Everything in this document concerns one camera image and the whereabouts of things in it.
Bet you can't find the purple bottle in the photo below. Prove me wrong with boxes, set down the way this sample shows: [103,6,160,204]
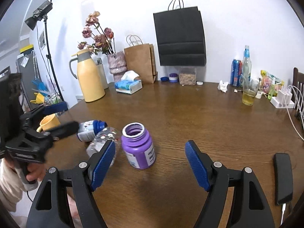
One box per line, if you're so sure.
[121,122,156,169]

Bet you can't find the person's left hand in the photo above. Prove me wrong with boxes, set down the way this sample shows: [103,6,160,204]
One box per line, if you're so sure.
[6,158,48,183]

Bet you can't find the blue capped white bottle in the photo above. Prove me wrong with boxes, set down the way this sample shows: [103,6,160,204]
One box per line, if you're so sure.
[77,120,108,143]

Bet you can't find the yellow mug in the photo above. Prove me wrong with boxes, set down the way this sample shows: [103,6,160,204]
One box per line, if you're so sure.
[37,114,60,133]

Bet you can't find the clear plastic water bottle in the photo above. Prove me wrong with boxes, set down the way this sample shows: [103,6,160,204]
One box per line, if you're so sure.
[86,127,122,167]

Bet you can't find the black smartphone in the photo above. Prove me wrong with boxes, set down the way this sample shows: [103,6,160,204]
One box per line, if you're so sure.
[273,153,293,205]

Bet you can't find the yellow thermos jug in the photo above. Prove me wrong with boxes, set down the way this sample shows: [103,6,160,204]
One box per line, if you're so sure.
[69,49,106,102]

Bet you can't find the white slim thermos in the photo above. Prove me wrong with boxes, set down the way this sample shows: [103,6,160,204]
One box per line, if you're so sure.
[96,58,108,89]

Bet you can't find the blue tissue box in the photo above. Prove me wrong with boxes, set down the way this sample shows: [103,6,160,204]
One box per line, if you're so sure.
[115,70,142,95]

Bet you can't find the pink fuzzy flower vase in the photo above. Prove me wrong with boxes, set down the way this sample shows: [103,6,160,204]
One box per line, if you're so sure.
[107,51,127,82]

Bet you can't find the dried pink flowers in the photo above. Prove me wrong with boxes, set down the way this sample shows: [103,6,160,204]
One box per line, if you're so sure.
[77,11,116,55]

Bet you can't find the brown paper bag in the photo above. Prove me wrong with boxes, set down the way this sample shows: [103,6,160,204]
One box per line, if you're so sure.
[124,35,158,84]

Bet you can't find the blue small lid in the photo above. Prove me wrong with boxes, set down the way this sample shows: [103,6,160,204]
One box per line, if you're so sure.
[160,77,169,82]

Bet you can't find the white power strip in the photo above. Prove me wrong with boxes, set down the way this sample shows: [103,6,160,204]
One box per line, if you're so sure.
[271,90,295,109]

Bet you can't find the small blue white jar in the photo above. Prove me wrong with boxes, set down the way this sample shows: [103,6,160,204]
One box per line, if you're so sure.
[169,73,179,83]

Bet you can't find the dark wooden chair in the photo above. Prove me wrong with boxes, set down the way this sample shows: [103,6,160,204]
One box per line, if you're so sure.
[292,67,304,129]

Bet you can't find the glass of yellow drink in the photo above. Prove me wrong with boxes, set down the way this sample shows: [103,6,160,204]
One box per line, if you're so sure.
[242,79,259,106]

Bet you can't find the crumpled white tissue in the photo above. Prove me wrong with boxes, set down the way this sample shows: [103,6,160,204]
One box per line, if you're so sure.
[217,80,229,93]

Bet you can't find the colourful snack packets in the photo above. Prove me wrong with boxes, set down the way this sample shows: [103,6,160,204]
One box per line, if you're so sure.
[259,70,285,100]

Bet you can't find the clear jar of grains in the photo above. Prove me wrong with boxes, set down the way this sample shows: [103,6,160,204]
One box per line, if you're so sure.
[179,67,196,86]

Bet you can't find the blue drink can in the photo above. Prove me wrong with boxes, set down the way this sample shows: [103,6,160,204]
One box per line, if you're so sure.
[230,59,243,87]

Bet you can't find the white bottle cap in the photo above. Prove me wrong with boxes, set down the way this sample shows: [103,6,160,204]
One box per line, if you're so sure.
[196,81,203,86]

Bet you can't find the black paper bag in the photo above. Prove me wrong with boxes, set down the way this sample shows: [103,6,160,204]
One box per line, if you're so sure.
[153,0,207,67]

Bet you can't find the clear tall bottle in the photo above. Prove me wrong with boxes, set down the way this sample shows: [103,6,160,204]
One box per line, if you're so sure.
[242,45,252,86]

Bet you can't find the white charging cable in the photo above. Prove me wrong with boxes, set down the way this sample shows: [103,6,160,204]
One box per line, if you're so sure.
[283,85,304,141]

